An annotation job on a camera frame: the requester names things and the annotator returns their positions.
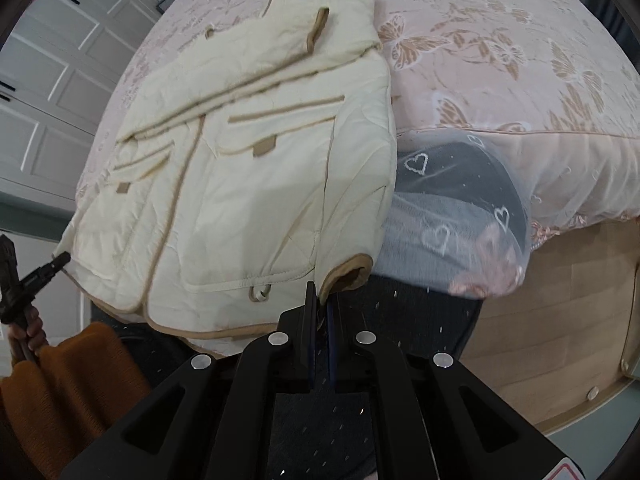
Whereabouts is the cream quilted jacket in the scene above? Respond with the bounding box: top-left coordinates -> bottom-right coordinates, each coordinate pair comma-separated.
58,0 -> 397,356

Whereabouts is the left hand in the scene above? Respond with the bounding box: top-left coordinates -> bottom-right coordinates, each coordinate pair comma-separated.
6,307 -> 49,365

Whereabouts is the orange knit sleeve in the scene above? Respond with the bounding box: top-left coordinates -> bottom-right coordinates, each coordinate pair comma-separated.
1,323 -> 151,479

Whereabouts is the sheer heart-print bed skirt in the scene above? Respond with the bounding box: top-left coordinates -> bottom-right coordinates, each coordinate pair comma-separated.
373,129 -> 639,299

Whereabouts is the white wardrobe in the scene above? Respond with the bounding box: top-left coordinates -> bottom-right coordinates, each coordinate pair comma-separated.
1,0 -> 160,211

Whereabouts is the pink floral bedspread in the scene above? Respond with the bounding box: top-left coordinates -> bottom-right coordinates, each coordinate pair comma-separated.
79,0 -> 639,240

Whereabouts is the blue-grey curtain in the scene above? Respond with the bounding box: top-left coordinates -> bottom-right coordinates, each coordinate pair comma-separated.
544,0 -> 640,57

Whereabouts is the wooden bed frame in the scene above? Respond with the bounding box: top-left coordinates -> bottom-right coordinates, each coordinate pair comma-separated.
462,221 -> 639,432

